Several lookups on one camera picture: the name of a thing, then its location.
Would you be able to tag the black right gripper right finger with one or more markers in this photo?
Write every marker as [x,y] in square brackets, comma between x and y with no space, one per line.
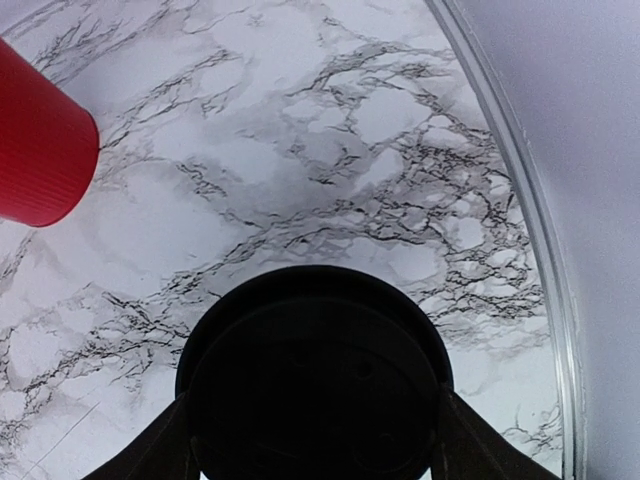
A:
[468,448]

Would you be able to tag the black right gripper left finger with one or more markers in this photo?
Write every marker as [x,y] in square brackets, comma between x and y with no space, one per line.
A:
[160,452]

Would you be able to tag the black plastic cup lid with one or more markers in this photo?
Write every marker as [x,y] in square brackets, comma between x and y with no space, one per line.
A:
[313,372]

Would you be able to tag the red cylindrical holder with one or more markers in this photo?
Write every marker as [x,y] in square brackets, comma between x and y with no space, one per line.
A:
[49,146]

